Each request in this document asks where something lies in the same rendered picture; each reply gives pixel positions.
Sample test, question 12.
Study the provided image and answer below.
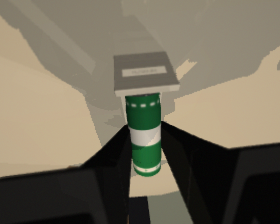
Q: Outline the green and white striped cylinder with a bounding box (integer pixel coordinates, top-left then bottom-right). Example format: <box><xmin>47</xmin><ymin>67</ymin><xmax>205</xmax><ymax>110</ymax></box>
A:
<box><xmin>125</xmin><ymin>92</ymin><xmax>162</xmax><ymax>177</ymax></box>

